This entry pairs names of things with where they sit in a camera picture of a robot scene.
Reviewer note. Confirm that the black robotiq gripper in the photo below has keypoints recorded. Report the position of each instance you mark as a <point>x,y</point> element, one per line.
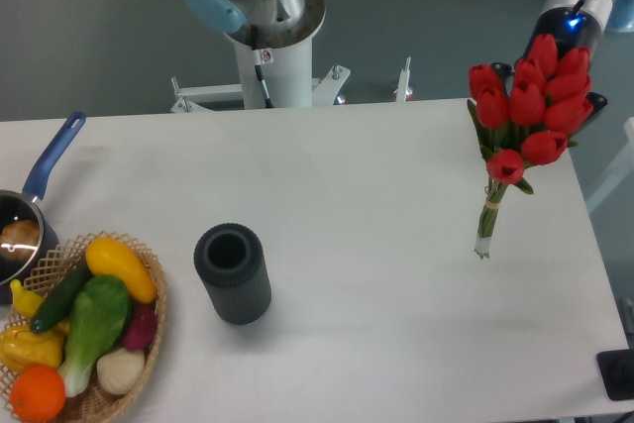
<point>570,30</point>

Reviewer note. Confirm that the red tulip bouquet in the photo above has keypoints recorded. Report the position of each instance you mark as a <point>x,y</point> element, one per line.
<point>525,121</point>

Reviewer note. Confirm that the blue translucent bag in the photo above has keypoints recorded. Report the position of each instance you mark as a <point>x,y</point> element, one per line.
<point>621,17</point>

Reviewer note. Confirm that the black device at edge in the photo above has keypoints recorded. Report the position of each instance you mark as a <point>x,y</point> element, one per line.
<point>616,370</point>

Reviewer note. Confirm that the dark grey ribbed vase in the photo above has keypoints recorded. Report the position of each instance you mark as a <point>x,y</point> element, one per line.
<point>229,259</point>

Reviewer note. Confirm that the purple red radish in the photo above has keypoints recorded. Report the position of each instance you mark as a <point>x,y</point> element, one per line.
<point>141,329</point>

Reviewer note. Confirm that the yellow squash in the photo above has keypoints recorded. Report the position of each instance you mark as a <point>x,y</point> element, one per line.
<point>107,256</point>

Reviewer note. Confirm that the green bok choy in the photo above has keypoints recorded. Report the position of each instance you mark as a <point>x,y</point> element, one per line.
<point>97,318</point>

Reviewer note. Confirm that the white garlic bulb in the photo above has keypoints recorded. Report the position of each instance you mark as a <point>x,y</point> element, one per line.
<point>118,371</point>

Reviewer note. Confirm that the woven wicker basket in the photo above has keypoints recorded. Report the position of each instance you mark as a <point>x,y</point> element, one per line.
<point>96,404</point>

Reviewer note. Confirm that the dark green cucumber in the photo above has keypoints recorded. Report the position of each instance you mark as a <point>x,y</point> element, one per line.
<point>58,303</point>

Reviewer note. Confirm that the brown bread roll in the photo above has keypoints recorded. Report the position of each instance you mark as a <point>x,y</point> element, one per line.
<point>19,240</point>

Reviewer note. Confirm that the small yellow banana pepper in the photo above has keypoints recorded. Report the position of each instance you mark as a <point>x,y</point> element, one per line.
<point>26,302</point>

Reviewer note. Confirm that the yellow bell pepper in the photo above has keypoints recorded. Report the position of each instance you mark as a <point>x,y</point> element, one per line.
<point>22,349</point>

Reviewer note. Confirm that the orange fruit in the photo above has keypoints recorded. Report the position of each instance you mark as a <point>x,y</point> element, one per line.
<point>38,394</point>

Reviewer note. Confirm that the white pedestal base frame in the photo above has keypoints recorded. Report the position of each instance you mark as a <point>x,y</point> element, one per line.
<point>322,92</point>

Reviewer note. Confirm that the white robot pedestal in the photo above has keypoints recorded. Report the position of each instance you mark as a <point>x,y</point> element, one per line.
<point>279,37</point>

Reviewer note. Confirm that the blue handled saucepan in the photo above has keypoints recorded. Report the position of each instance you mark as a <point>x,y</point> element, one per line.
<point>24,205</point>

